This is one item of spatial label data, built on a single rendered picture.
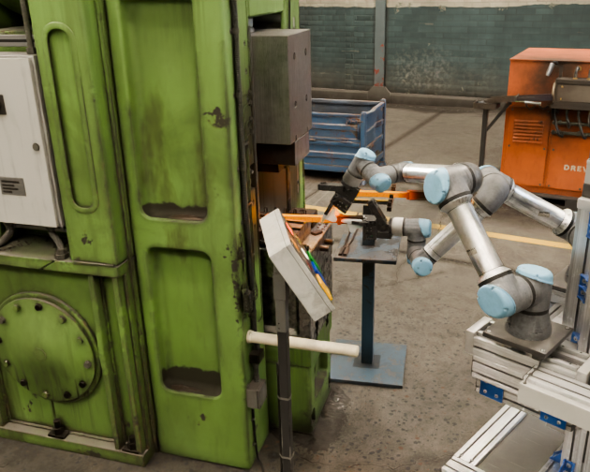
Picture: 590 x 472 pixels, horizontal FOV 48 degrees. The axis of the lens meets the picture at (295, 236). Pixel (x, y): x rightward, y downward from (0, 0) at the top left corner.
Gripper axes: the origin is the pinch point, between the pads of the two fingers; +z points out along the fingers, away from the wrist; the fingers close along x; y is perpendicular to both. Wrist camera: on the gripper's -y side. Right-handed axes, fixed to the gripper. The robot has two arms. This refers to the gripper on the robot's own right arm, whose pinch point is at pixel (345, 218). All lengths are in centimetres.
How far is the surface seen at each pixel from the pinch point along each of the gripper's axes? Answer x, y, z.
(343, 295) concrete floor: 125, 102, 32
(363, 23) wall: 805, -17, 156
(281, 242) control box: -70, -18, 4
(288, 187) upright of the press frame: 22.8, -4.7, 31.4
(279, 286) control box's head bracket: -60, 3, 9
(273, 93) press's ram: -17, -55, 22
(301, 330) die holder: -15, 47, 17
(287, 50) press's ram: -17, -70, 16
